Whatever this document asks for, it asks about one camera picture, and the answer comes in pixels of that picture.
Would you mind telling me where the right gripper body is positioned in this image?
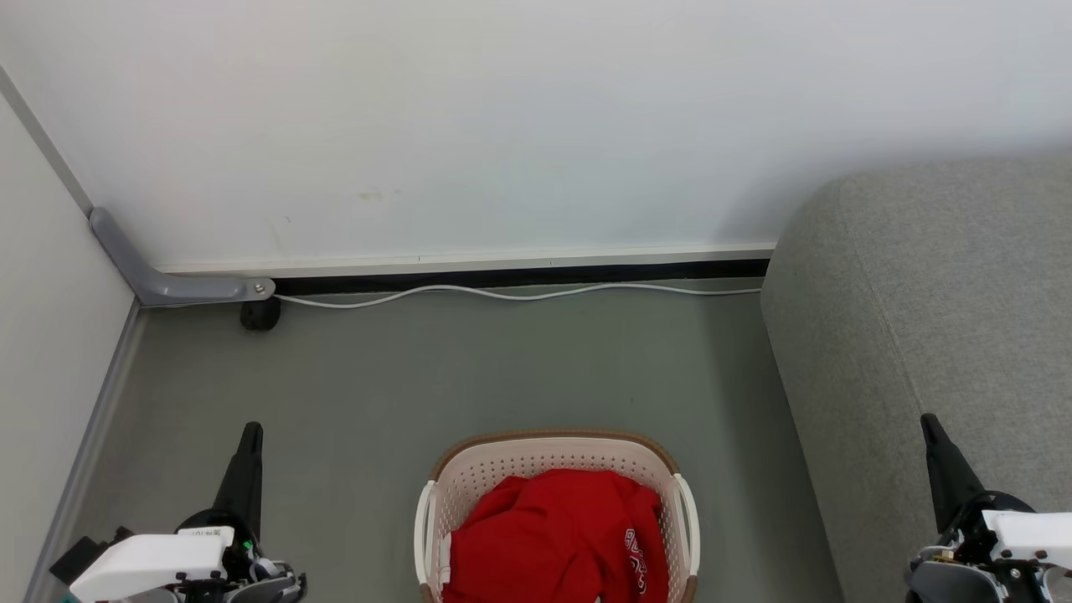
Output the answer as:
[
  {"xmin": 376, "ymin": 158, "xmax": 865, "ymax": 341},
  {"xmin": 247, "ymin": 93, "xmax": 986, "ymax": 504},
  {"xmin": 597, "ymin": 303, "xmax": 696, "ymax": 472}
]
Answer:
[{"xmin": 904, "ymin": 490, "xmax": 1072, "ymax": 603}]

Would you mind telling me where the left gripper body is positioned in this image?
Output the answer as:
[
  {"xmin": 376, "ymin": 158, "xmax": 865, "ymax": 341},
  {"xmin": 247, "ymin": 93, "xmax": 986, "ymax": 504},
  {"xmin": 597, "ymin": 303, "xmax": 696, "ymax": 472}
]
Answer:
[{"xmin": 172, "ymin": 509, "xmax": 308, "ymax": 603}]

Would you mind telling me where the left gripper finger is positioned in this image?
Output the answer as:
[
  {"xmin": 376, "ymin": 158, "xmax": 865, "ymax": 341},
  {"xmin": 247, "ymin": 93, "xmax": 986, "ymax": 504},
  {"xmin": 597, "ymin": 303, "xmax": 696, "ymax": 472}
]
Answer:
[{"xmin": 213, "ymin": 421, "xmax": 265, "ymax": 538}]

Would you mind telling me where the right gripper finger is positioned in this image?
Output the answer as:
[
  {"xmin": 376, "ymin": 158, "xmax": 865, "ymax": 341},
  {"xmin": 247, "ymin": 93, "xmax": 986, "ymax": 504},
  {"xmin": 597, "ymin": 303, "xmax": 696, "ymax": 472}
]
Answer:
[{"xmin": 920, "ymin": 413, "xmax": 986, "ymax": 533}]

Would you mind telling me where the red shirt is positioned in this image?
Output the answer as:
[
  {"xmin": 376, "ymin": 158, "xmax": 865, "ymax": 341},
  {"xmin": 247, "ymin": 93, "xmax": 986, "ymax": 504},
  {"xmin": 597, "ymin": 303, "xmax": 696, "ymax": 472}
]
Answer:
[{"xmin": 441, "ymin": 469, "xmax": 670, "ymax": 603}]

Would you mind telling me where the grey fabric sofa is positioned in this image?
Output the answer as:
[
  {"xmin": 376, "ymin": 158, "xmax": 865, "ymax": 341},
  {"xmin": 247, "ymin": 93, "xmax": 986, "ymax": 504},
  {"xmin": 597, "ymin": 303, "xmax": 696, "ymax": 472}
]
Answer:
[{"xmin": 760, "ymin": 155, "xmax": 1072, "ymax": 603}]

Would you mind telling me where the black caster wheel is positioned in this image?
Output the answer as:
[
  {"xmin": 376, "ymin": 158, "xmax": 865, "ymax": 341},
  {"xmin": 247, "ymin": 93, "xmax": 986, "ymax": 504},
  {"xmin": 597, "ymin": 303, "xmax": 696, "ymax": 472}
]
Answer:
[{"xmin": 240, "ymin": 297, "xmax": 282, "ymax": 332}]

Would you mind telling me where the grey metal partition foot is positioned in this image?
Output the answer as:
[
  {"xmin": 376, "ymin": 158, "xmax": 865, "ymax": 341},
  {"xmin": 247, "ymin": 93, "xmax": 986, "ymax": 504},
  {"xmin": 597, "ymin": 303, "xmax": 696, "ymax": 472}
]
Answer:
[{"xmin": 89, "ymin": 207, "xmax": 276, "ymax": 307}]

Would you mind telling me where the beige perforated laundry basket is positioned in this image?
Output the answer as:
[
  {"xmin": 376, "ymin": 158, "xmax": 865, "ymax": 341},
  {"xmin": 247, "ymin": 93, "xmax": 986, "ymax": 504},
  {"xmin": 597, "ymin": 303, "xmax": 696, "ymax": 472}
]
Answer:
[{"xmin": 414, "ymin": 430, "xmax": 701, "ymax": 603}]

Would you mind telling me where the black baseboard strip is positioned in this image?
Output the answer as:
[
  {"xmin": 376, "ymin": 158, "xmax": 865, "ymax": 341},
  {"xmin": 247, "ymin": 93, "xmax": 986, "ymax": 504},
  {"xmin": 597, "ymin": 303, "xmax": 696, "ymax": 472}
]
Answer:
[{"xmin": 272, "ymin": 259, "xmax": 771, "ymax": 296}]

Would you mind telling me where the white floor cable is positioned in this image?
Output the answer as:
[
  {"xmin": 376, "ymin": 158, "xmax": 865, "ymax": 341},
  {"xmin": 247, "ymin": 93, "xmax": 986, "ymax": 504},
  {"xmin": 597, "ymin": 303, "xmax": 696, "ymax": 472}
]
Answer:
[{"xmin": 275, "ymin": 283, "xmax": 763, "ymax": 310}]

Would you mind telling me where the grey partition corner post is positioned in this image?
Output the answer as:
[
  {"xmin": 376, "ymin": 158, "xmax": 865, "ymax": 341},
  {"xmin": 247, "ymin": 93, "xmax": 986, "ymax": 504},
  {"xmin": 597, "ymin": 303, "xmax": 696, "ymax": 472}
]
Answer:
[{"xmin": 0, "ymin": 65, "xmax": 95, "ymax": 214}]

